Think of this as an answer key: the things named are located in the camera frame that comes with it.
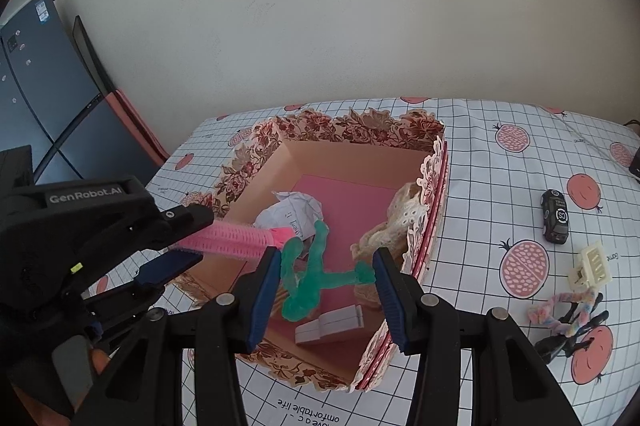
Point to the dark blue refrigerator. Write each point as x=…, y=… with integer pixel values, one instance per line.
x=40, y=81

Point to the black hair clips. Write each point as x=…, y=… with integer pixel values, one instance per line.
x=555, y=346

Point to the pink board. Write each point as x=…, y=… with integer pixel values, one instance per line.
x=135, y=126

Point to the pomegranate print checked desktop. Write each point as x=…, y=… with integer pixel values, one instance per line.
x=500, y=186

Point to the small white case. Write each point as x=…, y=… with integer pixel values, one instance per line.
x=330, y=323

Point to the black power adapter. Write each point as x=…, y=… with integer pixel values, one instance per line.
x=636, y=166

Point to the floral pink cardboard box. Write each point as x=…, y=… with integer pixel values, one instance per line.
x=350, y=201

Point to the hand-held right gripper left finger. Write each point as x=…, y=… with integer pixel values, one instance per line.
x=262, y=301

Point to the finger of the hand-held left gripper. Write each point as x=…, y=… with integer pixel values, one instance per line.
x=165, y=267
x=185, y=217

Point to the pink hair roller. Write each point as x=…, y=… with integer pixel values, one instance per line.
x=230, y=241

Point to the cream lace cloth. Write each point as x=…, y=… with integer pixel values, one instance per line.
x=395, y=226

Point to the cream hair clip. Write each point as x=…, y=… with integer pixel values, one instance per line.
x=592, y=266

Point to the crumpled white paper ball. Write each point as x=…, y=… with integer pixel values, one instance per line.
x=290, y=213

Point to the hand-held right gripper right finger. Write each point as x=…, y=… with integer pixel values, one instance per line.
x=392, y=301

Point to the person's left hand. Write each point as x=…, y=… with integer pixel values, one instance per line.
x=99, y=360

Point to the cotton swab packet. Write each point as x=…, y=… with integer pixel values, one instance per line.
x=283, y=297

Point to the black toy car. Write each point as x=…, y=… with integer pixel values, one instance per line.
x=555, y=216

